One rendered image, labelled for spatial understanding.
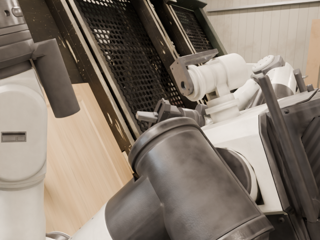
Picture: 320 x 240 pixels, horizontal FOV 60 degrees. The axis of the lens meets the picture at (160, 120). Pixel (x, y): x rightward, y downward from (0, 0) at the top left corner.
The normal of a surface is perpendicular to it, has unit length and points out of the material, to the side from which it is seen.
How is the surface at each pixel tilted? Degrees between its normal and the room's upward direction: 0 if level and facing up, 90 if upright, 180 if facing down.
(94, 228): 58
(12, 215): 94
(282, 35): 90
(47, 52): 92
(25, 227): 86
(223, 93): 70
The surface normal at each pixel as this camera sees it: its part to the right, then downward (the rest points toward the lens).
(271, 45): -0.54, 0.18
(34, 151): 0.40, 0.27
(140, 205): -0.35, -0.40
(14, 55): 0.80, 0.07
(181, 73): -0.86, 0.29
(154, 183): -0.76, 0.02
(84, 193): 0.70, -0.43
